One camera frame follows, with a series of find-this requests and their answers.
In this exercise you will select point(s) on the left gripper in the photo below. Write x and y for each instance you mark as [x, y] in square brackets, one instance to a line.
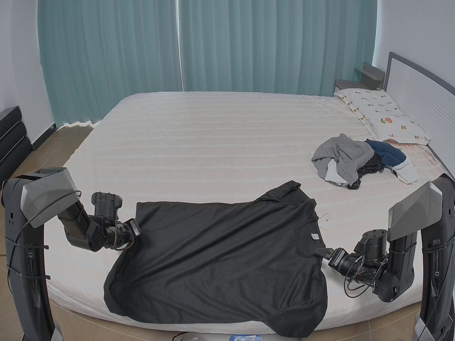
[128, 236]

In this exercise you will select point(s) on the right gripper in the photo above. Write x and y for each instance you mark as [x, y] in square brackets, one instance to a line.
[343, 261]

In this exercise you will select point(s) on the black T-shirt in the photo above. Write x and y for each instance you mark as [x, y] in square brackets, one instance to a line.
[220, 254]

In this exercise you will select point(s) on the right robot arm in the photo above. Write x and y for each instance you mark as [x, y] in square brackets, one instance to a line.
[401, 272]

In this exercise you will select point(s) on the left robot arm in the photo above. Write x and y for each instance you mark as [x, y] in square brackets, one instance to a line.
[78, 233]

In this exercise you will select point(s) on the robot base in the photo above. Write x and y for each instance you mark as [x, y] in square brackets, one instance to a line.
[245, 337]

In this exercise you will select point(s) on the pile of clothes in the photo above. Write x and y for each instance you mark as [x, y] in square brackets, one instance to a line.
[348, 158]

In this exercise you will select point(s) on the bed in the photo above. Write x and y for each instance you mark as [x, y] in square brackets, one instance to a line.
[213, 147]

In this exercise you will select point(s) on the black chest of drawers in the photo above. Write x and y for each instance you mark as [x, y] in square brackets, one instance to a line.
[12, 144]

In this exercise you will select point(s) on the white printed pillow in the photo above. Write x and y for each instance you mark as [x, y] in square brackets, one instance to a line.
[384, 114]

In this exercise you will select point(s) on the grey bedside table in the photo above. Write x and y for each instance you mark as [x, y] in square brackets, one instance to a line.
[355, 83]

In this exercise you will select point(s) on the blue-green curtain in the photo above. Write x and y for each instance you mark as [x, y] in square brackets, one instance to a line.
[106, 48]
[277, 34]

